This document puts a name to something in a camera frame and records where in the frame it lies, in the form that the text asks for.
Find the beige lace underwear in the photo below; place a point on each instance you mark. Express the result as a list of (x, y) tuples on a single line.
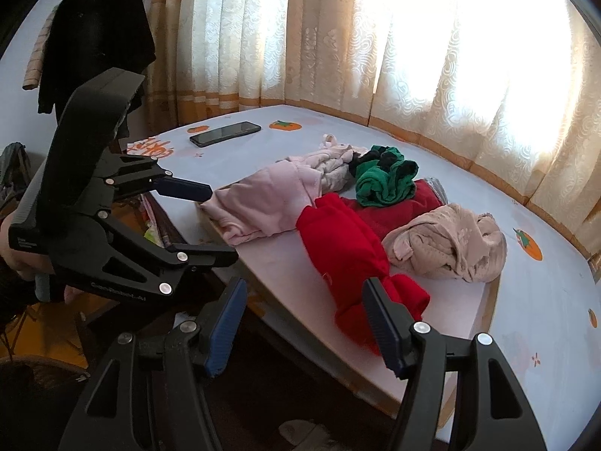
[(450, 242)]

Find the dark wooden dresser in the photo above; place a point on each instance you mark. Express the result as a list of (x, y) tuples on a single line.
[(147, 389)]

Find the green black underwear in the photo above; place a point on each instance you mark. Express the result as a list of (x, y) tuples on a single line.
[(383, 177)]

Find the black smartphone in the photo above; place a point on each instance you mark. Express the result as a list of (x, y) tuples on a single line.
[(225, 133)]

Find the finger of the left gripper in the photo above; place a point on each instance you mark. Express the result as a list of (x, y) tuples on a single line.
[(205, 255), (185, 187)]

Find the light pink underwear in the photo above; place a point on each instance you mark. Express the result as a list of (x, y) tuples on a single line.
[(332, 162)]

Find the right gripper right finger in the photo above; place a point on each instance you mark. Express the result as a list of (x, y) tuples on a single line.
[(390, 323)]

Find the cream orange patterned curtain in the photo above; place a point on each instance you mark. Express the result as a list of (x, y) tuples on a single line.
[(506, 89)]

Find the bright red underwear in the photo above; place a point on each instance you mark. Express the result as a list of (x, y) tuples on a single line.
[(346, 252)]

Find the black hanging clothes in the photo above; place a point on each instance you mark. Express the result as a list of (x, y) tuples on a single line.
[(88, 37)]

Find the mauve pink lace underwear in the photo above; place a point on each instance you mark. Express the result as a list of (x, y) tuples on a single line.
[(265, 203)]

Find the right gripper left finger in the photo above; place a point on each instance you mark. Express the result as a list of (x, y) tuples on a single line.
[(221, 325)]

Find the dark red underwear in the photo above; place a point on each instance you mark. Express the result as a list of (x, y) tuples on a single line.
[(429, 195)]

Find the white orange-print table cover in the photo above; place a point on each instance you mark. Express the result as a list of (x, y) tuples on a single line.
[(543, 310)]

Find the person's left hand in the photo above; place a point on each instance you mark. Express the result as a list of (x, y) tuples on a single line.
[(19, 270)]

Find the gold cardboard tray box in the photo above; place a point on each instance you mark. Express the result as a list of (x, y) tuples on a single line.
[(329, 325)]

